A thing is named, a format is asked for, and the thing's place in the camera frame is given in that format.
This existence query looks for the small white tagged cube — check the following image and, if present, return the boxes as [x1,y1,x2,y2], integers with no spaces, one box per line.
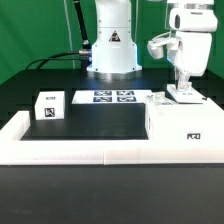
[35,91,65,120]

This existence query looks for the black cables on table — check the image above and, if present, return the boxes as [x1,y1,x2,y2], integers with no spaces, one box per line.
[25,49,92,70]

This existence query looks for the flat white tag base plate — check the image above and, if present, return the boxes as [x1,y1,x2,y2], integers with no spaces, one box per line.
[72,90,153,104]

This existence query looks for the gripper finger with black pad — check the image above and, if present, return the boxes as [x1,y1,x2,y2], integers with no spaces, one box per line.
[176,71,191,91]

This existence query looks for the black ribbed robot cable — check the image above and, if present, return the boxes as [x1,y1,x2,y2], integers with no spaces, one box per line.
[73,0,92,51]

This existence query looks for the white cabinet door panel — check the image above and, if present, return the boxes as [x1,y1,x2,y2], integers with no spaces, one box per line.
[145,92,174,105]
[167,84,204,104]

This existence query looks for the white cabinet body box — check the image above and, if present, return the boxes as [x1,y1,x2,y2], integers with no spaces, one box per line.
[145,98,224,141]

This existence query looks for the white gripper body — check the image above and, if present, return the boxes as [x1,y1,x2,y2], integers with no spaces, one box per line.
[167,31,212,76]

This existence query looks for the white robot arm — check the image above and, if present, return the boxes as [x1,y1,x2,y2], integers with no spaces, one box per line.
[87,0,218,92]

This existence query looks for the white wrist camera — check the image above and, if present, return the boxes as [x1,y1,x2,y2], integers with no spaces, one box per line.
[147,37,177,59]

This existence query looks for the white U-shaped fence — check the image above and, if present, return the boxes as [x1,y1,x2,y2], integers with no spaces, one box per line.
[0,111,224,165]

